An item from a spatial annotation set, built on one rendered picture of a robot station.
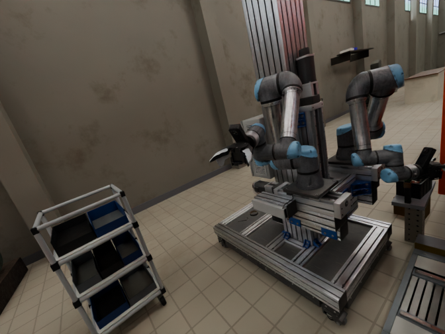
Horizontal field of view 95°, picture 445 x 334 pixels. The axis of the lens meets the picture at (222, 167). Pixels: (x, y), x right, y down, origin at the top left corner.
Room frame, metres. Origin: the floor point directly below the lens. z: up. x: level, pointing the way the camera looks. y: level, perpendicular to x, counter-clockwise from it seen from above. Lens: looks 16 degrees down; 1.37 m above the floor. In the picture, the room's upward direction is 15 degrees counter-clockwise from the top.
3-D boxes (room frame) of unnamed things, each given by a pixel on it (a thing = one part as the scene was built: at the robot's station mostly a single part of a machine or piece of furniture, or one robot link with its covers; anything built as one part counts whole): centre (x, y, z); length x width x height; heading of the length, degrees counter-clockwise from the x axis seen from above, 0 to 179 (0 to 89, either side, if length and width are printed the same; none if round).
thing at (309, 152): (1.10, -0.47, 0.98); 0.13 x 0.12 x 0.14; 53
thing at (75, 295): (1.34, 1.00, 0.50); 0.54 x 0.42 x 1.00; 125
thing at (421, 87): (6.86, -7.42, 0.40); 2.33 x 0.75 x 0.80; 124
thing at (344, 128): (1.36, -0.89, 0.98); 0.13 x 0.12 x 0.14; 67
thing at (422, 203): (1.31, -1.33, 0.44); 0.43 x 0.17 x 0.03; 125
